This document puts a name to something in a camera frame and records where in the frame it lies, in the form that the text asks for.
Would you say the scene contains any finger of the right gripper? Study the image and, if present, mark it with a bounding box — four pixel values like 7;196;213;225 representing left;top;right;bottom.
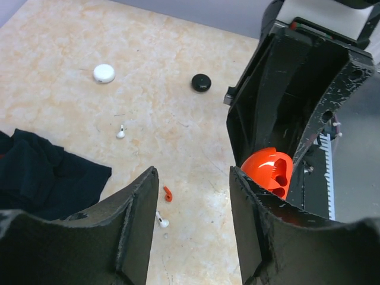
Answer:
225;27;318;166

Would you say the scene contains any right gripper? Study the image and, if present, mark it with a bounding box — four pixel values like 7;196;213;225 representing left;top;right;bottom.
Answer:
260;1;379;166

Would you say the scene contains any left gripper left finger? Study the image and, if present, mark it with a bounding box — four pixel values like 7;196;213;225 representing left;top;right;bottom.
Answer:
1;167;159;284

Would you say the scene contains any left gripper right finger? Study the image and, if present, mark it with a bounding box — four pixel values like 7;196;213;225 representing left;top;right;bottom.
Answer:
229;166;379;284

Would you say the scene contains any black earbud case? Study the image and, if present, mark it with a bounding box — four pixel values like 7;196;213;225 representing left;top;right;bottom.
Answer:
191;74;211;93

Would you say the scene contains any orange earbud case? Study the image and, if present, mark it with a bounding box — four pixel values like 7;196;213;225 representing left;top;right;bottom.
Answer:
241;147;293;200

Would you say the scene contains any orange earbud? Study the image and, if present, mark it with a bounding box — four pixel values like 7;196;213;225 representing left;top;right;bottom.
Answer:
163;186;173;202

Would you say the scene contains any white earbud case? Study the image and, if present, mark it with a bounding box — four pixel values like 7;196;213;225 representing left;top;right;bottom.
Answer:
93;64;116;84

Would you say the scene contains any white earbud lower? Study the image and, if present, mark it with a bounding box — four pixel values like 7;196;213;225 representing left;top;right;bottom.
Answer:
156;211;170;228

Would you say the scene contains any white earbud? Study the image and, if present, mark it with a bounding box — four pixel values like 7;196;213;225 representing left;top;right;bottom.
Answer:
156;211;170;228
116;124;125;139

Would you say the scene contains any dark navy folded cloth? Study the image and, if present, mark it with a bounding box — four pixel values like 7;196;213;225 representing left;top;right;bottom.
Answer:
1;129;112;220

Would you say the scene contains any white earbud upper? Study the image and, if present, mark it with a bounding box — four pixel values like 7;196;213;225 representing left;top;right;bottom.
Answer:
116;124;125;139

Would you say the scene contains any white cable duct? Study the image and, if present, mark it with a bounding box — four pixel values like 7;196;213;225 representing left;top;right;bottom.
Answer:
319;134;335;220

